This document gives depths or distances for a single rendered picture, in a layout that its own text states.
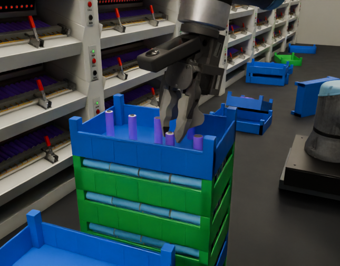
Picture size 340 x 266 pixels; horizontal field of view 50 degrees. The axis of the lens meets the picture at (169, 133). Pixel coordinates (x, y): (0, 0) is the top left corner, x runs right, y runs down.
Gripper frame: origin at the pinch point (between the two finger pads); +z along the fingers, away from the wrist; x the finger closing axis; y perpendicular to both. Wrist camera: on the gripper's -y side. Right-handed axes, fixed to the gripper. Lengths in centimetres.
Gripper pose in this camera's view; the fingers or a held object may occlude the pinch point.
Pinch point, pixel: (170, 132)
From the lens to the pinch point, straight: 69.8
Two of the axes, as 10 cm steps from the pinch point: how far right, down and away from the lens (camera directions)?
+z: -2.0, 9.6, 2.1
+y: 7.5, 0.1, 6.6
